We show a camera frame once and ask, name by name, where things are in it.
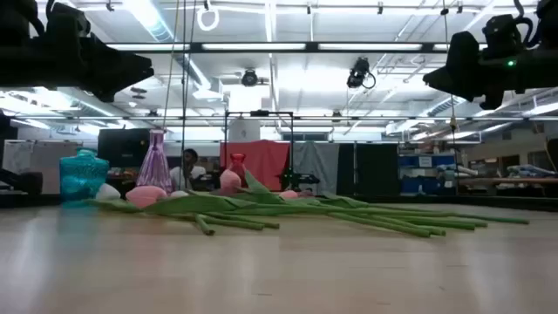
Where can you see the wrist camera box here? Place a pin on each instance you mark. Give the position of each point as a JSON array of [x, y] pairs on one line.
[[501, 35], [65, 19]]

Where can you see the black horizontal rail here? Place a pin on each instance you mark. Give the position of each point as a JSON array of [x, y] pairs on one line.
[[392, 118]]

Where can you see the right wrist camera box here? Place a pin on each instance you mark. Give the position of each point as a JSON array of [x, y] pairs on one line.
[[501, 35]]

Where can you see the black aluminium table frame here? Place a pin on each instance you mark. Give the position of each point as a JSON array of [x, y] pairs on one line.
[[479, 201]]

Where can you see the black LED light bar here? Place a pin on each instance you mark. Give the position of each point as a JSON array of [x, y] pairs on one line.
[[311, 47]]

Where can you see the grey cloth backdrop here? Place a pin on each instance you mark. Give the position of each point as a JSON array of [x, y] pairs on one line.
[[316, 165]]

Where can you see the purple glass vase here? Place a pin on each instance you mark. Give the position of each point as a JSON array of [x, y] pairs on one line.
[[154, 170]]

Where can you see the red glass vase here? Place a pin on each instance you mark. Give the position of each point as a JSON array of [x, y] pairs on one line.
[[238, 160]]

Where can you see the black monitor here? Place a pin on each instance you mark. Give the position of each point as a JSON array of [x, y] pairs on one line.
[[124, 148]]

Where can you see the red cloth backdrop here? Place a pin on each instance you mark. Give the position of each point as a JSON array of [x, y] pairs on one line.
[[266, 161]]

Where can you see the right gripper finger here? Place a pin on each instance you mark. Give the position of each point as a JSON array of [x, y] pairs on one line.
[[491, 100], [457, 65]]

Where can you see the small black robot arm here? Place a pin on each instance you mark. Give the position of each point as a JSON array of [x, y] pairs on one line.
[[301, 178]]

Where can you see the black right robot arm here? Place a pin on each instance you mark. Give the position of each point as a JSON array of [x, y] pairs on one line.
[[549, 22]]

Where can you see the black round camera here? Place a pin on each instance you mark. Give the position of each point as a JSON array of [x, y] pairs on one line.
[[249, 78]]

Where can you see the blue storage shelf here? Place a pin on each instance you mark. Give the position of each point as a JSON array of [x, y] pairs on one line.
[[410, 185]]

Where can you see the wooden workbench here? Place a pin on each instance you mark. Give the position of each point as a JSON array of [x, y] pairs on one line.
[[505, 180]]

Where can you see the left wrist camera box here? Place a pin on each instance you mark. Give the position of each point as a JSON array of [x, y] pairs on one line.
[[65, 19]]

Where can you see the pale machine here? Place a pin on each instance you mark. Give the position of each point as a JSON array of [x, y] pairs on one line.
[[451, 169], [529, 170]]

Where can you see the blue glass vase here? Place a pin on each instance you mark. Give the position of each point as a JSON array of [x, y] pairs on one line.
[[83, 174]]

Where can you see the person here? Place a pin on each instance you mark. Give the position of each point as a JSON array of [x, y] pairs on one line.
[[188, 172]]

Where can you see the black cloth backdrop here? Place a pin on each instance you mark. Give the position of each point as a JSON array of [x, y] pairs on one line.
[[375, 170]]

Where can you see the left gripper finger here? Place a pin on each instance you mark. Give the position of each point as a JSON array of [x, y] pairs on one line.
[[108, 92], [131, 65]]

